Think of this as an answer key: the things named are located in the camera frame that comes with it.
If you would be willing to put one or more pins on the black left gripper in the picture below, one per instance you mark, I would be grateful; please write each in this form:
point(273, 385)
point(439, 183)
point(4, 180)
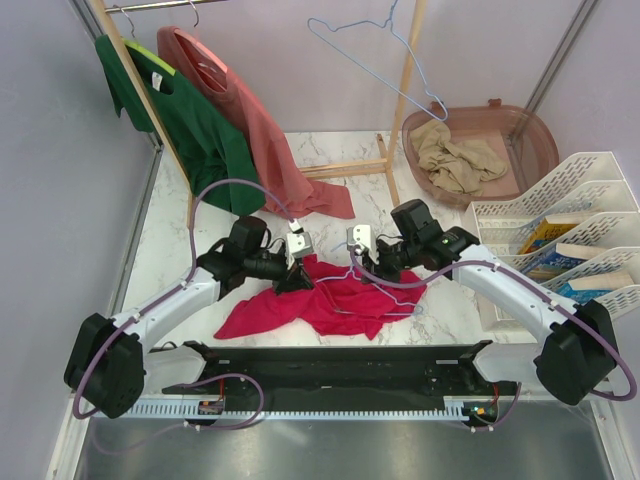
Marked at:
point(292, 280)

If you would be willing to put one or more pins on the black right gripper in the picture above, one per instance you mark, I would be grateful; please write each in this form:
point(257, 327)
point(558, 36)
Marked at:
point(378, 270)

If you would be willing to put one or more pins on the magenta t shirt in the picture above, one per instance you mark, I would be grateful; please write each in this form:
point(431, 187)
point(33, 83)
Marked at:
point(268, 311)

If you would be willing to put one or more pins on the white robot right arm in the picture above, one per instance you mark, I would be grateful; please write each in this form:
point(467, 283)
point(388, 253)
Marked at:
point(574, 347)

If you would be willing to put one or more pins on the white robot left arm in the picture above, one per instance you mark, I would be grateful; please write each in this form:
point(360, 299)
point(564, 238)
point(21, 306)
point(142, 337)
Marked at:
point(114, 360)

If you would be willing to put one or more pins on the salmon pink t shirt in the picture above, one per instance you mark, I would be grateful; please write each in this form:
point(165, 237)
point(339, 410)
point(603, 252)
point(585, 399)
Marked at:
point(271, 154)

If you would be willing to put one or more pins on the green t shirt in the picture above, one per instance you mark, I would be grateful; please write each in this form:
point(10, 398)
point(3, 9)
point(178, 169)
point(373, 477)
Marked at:
point(209, 147)

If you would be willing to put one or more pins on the silver hanger under salmon shirt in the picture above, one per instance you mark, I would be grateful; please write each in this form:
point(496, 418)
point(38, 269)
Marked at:
point(196, 13)

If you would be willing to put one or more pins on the silver hanger under green shirt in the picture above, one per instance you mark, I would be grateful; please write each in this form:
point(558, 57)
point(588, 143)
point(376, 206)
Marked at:
point(131, 22)

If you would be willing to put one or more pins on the wooden clothes rack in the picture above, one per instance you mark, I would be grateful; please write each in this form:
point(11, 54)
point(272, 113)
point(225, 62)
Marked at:
point(387, 149)

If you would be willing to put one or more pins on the beige crumpled garment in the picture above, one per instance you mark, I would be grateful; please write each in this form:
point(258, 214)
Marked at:
point(459, 168)

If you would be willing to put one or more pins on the pink translucent laundry basket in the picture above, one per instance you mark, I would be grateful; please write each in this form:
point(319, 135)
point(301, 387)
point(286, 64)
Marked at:
point(517, 135)

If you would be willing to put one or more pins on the yellow blue book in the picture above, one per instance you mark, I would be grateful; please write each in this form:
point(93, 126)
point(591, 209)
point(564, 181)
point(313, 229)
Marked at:
point(551, 228)

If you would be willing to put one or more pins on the blue cover book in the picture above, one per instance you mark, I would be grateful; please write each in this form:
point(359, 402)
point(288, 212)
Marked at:
point(560, 259)

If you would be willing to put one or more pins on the white plastic file organizer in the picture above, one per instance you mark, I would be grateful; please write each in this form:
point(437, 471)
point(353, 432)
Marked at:
point(584, 182)

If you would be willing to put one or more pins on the light blue book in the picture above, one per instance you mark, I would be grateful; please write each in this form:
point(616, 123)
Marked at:
point(584, 289)

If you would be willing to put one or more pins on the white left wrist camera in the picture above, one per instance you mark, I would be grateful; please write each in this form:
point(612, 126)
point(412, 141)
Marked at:
point(298, 243)

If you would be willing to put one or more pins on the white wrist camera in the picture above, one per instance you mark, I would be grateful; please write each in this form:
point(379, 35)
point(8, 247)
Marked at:
point(361, 242)
point(298, 243)

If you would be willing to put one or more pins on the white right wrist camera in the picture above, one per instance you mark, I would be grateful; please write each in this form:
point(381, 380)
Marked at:
point(361, 242)

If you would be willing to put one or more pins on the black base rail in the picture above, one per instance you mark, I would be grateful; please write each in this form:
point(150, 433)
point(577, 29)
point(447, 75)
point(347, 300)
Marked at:
point(420, 371)

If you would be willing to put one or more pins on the white slotted cable duct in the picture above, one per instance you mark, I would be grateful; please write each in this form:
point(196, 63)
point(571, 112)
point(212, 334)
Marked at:
point(208, 408)

